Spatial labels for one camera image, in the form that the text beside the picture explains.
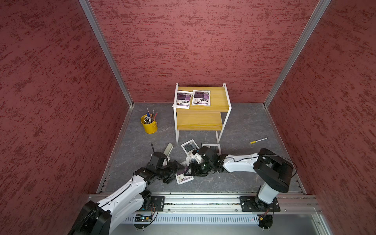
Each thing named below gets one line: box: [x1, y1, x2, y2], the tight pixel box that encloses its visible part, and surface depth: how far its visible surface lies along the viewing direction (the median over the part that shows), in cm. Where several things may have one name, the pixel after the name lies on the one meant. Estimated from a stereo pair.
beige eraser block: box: [163, 142, 174, 157], surface depth 93 cm
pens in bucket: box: [143, 107, 158, 124], surface depth 100 cm
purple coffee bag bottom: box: [175, 167, 194, 185], surface depth 83 cm
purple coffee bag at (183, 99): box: [172, 90, 194, 110], surface depth 77 cm
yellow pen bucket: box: [140, 114, 159, 135], surface depth 100 cm
